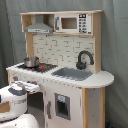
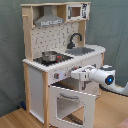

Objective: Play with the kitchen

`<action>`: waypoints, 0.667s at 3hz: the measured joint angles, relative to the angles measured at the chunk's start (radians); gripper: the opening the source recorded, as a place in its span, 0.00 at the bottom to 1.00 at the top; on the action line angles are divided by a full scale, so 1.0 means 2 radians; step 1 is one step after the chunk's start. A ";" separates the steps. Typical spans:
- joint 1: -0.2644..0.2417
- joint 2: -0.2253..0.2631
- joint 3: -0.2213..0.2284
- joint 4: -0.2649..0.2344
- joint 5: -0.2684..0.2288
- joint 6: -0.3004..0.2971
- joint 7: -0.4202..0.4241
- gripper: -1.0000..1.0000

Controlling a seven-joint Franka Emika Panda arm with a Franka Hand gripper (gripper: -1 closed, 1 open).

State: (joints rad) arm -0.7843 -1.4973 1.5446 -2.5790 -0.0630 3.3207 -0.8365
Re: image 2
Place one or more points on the grey range hood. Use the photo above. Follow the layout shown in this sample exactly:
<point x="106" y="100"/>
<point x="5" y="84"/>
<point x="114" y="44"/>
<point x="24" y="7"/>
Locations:
<point x="48" y="18"/>

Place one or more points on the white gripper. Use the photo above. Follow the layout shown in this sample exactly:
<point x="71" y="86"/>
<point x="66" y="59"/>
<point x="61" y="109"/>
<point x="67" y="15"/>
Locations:
<point x="82" y="75"/>

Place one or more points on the red left stove knob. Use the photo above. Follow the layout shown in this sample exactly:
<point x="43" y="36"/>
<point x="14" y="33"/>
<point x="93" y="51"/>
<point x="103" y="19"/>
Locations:
<point x="56" y="76"/>

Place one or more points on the black toy stovetop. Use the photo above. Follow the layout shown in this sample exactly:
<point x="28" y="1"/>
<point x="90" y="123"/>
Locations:
<point x="58" y="59"/>

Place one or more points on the toy microwave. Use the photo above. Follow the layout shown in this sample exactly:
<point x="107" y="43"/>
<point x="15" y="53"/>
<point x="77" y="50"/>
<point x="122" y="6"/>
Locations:
<point x="78" y="11"/>

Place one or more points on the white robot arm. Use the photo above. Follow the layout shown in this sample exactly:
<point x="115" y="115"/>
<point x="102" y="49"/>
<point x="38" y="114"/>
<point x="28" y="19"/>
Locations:
<point x="105" y="76"/>

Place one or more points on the wooden toy kitchen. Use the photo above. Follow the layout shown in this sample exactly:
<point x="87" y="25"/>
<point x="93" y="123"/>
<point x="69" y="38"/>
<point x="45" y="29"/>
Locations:
<point x="60" y="37"/>

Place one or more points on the grey toy sink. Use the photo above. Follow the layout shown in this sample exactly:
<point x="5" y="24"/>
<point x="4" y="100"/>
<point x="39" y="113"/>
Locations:
<point x="79" y="51"/>

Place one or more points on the small metal pot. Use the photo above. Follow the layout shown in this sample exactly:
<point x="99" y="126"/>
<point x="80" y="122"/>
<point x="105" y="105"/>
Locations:
<point x="49" y="56"/>

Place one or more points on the white oven door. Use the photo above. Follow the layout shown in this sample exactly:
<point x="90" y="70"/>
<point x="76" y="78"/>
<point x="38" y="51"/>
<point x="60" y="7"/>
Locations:
<point x="63" y="102"/>

